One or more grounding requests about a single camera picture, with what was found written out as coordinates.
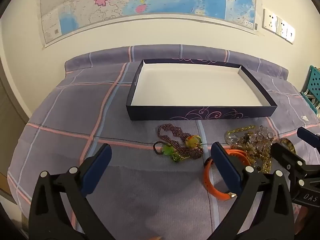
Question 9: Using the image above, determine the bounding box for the orange smartwatch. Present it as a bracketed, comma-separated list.
[203, 149, 250, 201]

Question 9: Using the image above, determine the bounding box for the white wall socket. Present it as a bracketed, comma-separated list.
[262, 8, 278, 34]

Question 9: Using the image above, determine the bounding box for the purple bead necklace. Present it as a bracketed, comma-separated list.
[158, 124, 204, 160]

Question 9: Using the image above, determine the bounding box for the amber bead ring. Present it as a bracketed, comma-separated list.
[185, 135, 202, 148]

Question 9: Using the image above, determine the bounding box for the gold chain necklace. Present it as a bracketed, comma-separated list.
[226, 125, 273, 174]

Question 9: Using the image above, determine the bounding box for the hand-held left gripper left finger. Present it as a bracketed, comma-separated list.
[29, 144, 113, 240]

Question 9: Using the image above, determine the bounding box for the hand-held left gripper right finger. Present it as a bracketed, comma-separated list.
[207, 142, 295, 240]

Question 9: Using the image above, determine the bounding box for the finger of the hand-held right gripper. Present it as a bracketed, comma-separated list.
[271, 142, 309, 180]
[297, 127, 320, 153]

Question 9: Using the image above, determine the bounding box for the yellow black bangle bracelet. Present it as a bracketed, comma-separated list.
[279, 137, 297, 155]

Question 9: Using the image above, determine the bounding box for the green pendant with black cord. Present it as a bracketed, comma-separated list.
[153, 141, 175, 156]

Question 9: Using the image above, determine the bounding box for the amber crystal bead bracelet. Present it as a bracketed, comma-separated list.
[231, 135, 272, 165]

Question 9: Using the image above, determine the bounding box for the white wall switch panel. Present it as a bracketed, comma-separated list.
[276, 16, 296, 45]

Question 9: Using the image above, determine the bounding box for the purple plaid blanket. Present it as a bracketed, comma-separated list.
[7, 44, 320, 240]

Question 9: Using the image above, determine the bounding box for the teal plastic basket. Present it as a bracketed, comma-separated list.
[301, 65, 320, 115]

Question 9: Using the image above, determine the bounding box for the dark blue cardboard box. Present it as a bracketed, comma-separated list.
[126, 59, 278, 121]

